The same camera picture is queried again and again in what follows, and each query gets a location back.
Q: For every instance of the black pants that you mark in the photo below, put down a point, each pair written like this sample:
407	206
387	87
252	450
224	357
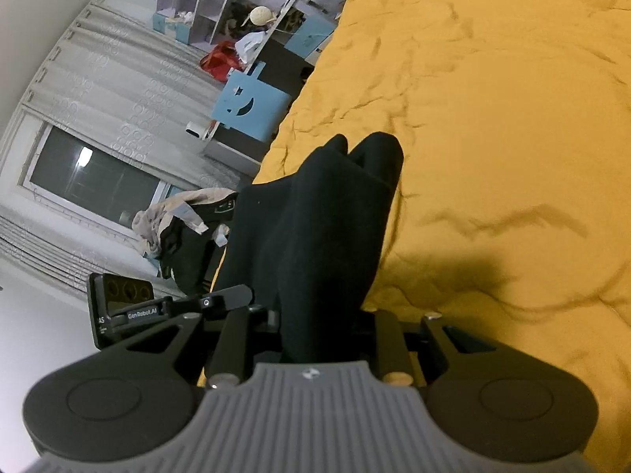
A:
315	231

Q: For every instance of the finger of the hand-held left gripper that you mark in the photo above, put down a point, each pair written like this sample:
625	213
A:
222	298

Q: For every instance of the beige garment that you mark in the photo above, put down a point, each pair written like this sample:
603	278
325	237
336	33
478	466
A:
157	219

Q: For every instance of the red bag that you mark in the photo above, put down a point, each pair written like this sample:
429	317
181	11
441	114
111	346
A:
222	61

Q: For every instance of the small white device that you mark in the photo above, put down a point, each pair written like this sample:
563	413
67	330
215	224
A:
198	130

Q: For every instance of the yellow hat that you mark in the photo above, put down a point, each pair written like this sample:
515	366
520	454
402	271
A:
260	15

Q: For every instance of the dark window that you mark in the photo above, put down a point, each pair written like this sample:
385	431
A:
88	177

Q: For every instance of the white patterned curtain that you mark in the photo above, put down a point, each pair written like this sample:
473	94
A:
98	83

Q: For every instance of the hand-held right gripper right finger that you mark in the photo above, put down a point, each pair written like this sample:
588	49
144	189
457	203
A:
392	345

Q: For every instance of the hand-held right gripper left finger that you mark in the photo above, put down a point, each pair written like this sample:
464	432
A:
231	342

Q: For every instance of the white cloth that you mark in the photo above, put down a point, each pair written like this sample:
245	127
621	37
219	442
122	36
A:
249	43

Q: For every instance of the yellow bed cover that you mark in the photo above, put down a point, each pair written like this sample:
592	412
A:
493	133

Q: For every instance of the blue chair with face cutout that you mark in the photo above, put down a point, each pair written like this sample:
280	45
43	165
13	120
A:
251	103

